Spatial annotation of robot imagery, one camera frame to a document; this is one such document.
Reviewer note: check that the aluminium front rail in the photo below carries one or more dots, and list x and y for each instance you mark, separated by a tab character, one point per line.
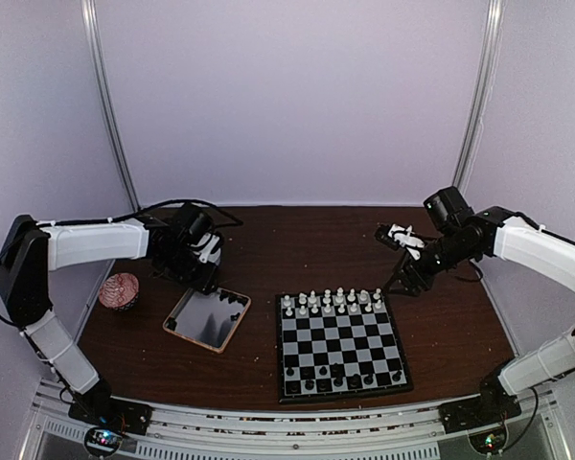
407	431

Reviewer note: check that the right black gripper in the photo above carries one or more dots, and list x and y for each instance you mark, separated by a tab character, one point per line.
405	272

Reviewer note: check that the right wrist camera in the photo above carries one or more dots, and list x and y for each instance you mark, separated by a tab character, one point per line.
396	237

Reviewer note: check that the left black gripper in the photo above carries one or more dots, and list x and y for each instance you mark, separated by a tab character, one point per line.
203	282

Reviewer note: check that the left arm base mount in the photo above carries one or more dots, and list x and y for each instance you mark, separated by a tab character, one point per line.
117	429

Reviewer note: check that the red patterned bowl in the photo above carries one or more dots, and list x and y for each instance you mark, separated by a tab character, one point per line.
119	292

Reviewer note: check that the left aluminium frame post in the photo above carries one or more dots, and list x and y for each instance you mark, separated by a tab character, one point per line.
93	36

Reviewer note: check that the wooden rimmed black tray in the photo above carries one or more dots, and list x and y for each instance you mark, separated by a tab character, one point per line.
207	320

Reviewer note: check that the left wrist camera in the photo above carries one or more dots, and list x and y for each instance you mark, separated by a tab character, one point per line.
198	246

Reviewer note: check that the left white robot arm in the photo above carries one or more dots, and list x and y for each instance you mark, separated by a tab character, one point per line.
35	248

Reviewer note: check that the aluminium frame post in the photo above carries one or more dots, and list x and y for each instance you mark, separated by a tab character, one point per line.
483	88
93	36

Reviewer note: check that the right aluminium frame post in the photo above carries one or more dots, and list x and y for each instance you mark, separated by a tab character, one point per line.
483	88

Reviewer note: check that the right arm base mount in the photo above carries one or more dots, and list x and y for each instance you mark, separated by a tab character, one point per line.
479	417

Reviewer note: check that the white ceramic bowl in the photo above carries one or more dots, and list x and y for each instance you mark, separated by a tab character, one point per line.
211	252

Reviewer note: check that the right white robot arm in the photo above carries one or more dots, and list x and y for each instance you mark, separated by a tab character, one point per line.
466	235

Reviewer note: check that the black grey chessboard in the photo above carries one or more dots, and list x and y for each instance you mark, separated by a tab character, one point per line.
346	333

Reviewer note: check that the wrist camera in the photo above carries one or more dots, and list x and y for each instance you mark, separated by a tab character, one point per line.
198	246
396	237

